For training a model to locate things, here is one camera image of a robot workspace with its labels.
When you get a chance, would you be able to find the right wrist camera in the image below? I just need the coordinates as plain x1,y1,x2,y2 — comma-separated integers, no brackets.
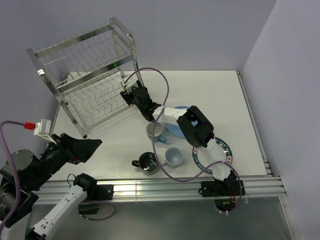
121,78,141,94

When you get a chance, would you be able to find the light blue plate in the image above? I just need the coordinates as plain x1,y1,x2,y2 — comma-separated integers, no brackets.
165,105,189,139

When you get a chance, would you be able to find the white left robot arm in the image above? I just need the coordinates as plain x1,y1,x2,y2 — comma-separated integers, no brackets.
0,133,114,240

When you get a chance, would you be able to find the white plate green rim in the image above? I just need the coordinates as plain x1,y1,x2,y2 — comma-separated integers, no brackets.
192,137,233,170

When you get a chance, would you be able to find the light grey cup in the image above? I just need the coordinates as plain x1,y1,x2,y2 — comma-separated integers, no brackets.
161,147,184,169

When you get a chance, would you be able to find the aluminium mounting rail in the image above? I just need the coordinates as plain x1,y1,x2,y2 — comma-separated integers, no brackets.
36,176,286,205

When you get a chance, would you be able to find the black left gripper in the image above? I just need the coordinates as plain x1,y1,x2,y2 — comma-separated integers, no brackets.
28,131,102,189

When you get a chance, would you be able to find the black mug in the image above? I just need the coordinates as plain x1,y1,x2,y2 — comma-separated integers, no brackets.
131,152,158,175

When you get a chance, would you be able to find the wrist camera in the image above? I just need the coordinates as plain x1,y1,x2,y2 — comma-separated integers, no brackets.
121,78,141,94
23,119,55,143

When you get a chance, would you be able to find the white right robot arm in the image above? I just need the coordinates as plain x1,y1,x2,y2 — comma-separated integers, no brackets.
120,85,245,197

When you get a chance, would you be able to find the stainless steel dish rack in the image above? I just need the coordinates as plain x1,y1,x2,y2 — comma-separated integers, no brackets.
26,17,139,138

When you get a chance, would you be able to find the white mug blue handle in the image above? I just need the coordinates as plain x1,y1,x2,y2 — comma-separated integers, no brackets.
146,122,167,144

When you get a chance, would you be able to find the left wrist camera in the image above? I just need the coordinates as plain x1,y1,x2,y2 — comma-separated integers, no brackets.
23,119,55,143

